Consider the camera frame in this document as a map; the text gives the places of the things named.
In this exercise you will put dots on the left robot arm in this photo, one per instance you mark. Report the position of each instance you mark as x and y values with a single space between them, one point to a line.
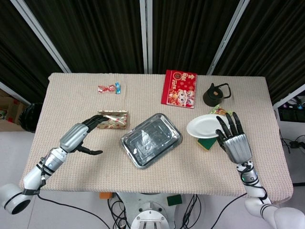
33 175

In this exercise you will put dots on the red spiral calendar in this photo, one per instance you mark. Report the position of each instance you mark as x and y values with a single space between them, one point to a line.
179 89

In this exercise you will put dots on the black plastic bag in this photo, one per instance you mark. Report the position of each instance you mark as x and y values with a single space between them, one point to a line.
29 117

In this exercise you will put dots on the blue candy wrapper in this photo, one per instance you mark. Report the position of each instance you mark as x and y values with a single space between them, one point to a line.
118 88

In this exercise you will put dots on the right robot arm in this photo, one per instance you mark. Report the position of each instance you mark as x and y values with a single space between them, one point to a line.
256 190

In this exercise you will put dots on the gold foil packet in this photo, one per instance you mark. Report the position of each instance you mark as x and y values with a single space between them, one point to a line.
118 120

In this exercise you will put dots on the white partition frame post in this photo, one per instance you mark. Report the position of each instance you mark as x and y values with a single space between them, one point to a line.
227 38
145 35
40 34

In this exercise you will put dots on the rectangular metal tray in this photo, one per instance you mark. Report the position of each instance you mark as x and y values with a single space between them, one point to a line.
150 140

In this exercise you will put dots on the white round plate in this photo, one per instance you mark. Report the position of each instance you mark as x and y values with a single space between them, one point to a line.
202 126

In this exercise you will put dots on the green snack packet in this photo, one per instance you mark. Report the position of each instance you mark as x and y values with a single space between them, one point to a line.
220 110

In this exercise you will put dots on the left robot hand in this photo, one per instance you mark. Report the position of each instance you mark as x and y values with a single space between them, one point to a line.
72 137

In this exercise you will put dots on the white robot torso base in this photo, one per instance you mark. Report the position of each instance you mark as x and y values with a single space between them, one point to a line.
149 212

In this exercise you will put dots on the dark curtain panel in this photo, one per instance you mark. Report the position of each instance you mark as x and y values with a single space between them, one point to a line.
95 35
186 33
274 43
19 52

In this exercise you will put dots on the orange block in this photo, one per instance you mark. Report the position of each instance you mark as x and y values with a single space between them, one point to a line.
105 195

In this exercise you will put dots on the dark green block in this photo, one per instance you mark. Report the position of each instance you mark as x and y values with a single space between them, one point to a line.
174 200

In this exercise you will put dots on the cardboard box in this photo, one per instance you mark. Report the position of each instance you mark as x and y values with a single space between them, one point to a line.
12 107

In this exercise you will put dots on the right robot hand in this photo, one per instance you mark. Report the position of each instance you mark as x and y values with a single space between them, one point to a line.
238 148

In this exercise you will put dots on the beige woven tablecloth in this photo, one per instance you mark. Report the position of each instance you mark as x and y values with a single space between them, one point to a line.
143 95

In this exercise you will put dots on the red white candy wrapper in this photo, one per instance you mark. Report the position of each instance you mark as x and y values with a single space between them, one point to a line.
106 89

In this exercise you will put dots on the black teapot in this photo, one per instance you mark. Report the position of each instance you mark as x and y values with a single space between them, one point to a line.
213 96

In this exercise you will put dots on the green yellow sponge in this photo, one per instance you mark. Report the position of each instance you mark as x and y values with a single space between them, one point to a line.
206 143

